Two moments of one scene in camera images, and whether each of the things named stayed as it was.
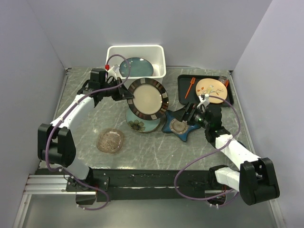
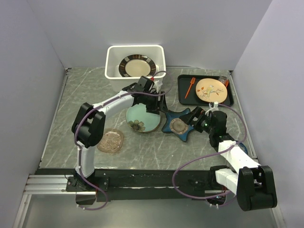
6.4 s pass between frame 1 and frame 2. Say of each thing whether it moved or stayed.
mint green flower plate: stayed
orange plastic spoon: stayed
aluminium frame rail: stayed
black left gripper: moved
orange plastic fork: stayed
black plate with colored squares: moved
